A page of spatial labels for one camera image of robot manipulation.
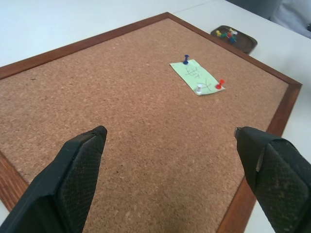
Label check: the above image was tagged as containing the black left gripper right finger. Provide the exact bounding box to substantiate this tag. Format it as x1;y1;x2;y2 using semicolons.
234;126;311;233

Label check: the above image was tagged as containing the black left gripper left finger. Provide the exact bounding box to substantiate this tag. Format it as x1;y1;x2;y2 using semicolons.
0;125;108;233

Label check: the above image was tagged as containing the wood-framed cork board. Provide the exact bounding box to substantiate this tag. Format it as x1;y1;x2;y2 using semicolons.
0;11;303;233

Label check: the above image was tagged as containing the green paper note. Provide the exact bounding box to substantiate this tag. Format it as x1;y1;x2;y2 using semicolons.
169;58;226;97

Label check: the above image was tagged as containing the dark brown wooden tray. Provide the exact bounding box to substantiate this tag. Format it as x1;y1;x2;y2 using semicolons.
209;24;258;54

